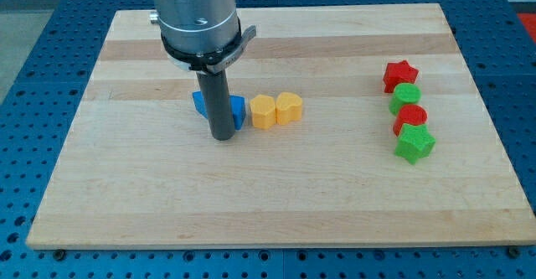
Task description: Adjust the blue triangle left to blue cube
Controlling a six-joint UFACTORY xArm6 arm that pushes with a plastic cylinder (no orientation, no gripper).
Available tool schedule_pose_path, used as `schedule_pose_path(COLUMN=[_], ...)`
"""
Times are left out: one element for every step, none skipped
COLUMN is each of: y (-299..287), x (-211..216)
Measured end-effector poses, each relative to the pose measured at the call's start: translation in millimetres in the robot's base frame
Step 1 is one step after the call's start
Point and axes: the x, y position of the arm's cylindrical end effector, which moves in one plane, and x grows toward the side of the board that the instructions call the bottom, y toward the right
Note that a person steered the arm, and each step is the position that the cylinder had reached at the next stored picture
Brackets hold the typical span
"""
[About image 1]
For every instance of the blue triangle block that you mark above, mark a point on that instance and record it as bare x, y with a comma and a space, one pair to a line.
199, 105

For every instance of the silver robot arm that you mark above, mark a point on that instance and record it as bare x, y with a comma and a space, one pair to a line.
198, 32

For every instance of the blue cube block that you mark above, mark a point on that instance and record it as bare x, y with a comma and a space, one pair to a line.
238, 111

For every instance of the yellow pentagon block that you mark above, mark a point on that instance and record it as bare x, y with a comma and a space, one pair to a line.
263, 111

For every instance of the yellow heart block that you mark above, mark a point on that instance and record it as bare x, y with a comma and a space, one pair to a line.
288, 108

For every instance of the light wooden board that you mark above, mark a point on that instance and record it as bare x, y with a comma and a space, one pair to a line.
140, 170

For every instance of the green cylinder block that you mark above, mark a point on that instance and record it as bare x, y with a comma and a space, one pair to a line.
404, 94

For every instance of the red star block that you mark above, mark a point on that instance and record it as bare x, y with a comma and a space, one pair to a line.
399, 72

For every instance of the red cylinder block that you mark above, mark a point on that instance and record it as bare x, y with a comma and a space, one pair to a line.
412, 114

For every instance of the green star block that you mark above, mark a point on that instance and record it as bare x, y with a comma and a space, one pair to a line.
414, 143

